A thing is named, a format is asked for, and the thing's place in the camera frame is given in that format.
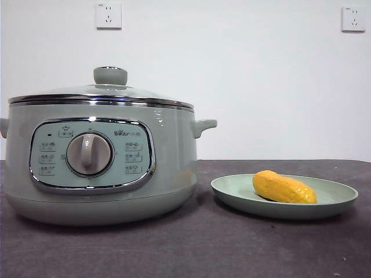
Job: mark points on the yellow corn cob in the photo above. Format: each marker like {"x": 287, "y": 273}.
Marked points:
{"x": 283, "y": 187}

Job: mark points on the glass lid with green knob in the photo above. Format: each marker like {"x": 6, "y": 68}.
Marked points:
{"x": 110, "y": 76}

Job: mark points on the pale green electric steamer pot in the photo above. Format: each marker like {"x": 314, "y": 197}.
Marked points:
{"x": 174, "y": 162}

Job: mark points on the pale green round plate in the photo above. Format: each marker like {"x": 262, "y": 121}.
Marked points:
{"x": 237, "y": 188}

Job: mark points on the white wall socket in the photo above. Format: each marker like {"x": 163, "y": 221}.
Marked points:
{"x": 353, "y": 19}
{"x": 108, "y": 16}

